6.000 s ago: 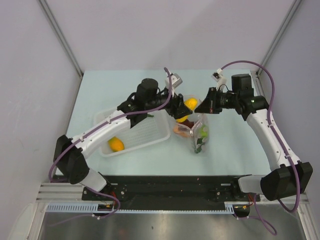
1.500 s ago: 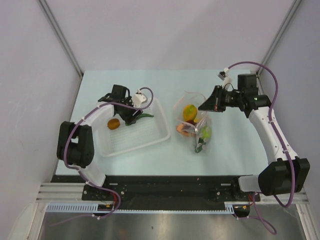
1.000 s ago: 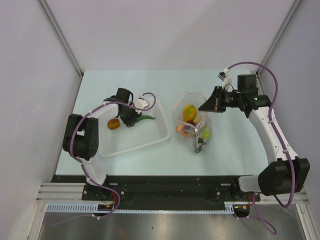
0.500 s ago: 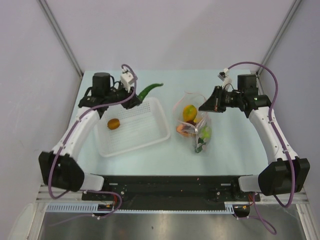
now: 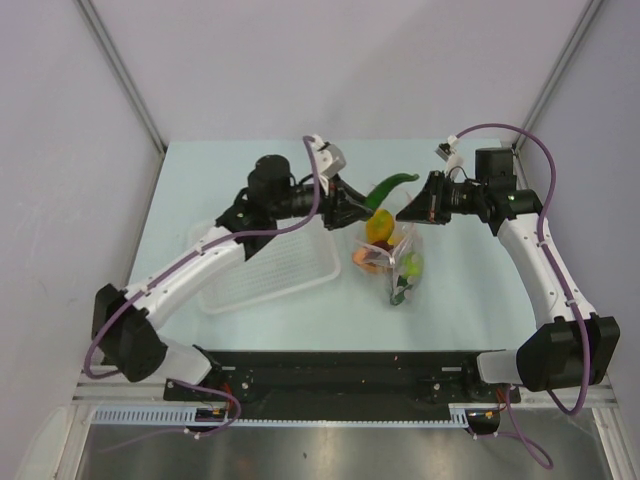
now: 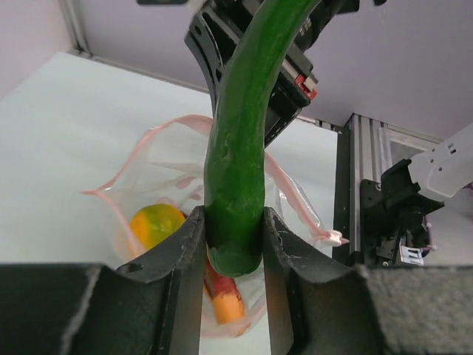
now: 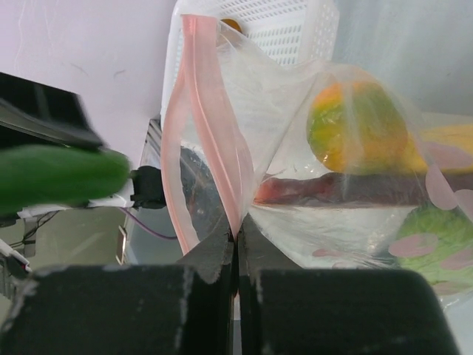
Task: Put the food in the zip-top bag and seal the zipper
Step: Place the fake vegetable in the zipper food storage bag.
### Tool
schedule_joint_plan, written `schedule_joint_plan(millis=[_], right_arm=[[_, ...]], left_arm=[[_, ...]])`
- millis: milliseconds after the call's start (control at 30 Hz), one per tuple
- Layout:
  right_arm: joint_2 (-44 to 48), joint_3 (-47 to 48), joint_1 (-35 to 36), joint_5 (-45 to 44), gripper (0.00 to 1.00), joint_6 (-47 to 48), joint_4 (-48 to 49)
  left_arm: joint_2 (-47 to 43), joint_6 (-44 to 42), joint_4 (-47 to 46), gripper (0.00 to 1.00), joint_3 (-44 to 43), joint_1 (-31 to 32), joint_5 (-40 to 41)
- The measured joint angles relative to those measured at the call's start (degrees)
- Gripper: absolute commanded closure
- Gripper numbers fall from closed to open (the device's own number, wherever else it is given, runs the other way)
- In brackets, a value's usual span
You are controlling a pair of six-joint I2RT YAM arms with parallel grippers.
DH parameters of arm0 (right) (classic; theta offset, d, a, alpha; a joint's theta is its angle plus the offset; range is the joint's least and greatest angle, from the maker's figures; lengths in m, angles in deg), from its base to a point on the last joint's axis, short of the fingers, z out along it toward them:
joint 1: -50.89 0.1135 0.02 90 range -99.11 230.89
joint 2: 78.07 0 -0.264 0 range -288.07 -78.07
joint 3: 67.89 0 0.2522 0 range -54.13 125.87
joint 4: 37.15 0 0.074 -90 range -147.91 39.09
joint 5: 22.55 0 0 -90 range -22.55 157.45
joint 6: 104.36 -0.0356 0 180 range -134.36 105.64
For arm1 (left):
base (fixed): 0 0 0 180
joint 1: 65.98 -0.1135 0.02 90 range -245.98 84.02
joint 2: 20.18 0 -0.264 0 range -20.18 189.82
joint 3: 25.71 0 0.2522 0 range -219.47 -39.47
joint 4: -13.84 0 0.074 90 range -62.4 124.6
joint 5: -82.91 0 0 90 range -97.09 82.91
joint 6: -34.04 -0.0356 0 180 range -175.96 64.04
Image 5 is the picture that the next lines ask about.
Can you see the clear zip top bag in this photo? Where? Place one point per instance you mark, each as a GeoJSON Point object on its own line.
{"type": "Point", "coordinates": [405, 239]}

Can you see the green chili pepper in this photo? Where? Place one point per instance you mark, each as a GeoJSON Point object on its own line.
{"type": "Point", "coordinates": [381, 191]}

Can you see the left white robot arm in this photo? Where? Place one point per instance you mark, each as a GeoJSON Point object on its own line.
{"type": "Point", "coordinates": [127, 321]}

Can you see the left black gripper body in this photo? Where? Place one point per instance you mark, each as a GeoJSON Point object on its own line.
{"type": "Point", "coordinates": [329, 205]}

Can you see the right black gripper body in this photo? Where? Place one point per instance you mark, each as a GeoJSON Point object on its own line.
{"type": "Point", "coordinates": [446, 197]}

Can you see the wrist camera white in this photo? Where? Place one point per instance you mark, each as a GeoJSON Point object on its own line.
{"type": "Point", "coordinates": [329, 159]}
{"type": "Point", "coordinates": [454, 162]}

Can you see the papaya slice with red flesh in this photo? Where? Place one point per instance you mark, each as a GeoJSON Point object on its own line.
{"type": "Point", "coordinates": [374, 258]}

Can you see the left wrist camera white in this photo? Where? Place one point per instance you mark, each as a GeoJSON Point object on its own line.
{"type": "Point", "coordinates": [329, 159]}

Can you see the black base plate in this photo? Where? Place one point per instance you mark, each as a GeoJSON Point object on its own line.
{"type": "Point", "coordinates": [390, 385]}

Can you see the green lime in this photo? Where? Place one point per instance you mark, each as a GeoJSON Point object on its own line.
{"type": "Point", "coordinates": [412, 265]}

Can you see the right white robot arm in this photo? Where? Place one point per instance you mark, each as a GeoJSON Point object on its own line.
{"type": "Point", "coordinates": [572, 344]}

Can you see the dark green cucumber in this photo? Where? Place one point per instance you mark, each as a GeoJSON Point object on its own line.
{"type": "Point", "coordinates": [400, 292]}

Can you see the white slotted cable duct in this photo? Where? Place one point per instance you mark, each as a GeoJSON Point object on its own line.
{"type": "Point", "coordinates": [206, 417]}

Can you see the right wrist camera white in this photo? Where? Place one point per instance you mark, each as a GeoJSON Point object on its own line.
{"type": "Point", "coordinates": [454, 162]}

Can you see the white plastic basket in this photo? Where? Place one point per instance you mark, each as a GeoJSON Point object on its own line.
{"type": "Point", "coordinates": [305, 258]}

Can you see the yellow green mango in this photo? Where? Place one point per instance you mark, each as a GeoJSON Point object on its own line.
{"type": "Point", "coordinates": [380, 226]}

